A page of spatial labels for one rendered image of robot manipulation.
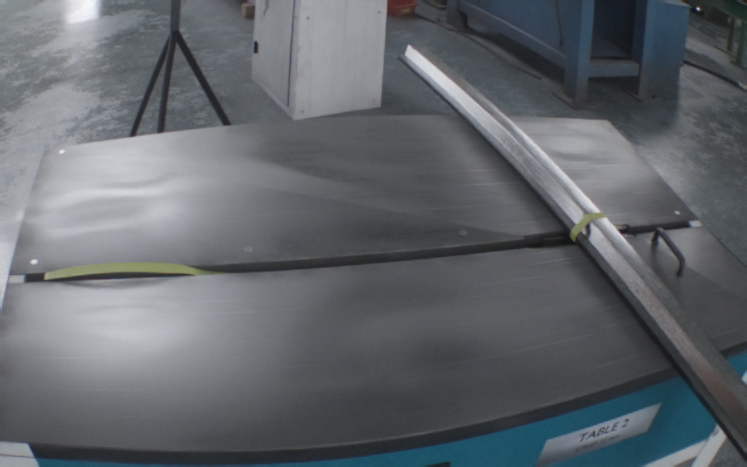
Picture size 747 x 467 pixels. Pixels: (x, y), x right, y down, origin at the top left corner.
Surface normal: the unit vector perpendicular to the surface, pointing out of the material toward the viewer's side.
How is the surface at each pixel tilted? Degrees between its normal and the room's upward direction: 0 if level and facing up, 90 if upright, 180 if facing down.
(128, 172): 0
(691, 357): 75
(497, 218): 0
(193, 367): 0
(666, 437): 90
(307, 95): 90
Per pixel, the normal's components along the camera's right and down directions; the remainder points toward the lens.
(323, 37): 0.44, 0.50
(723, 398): -0.90, -0.11
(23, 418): 0.05, -0.85
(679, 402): 0.22, 0.53
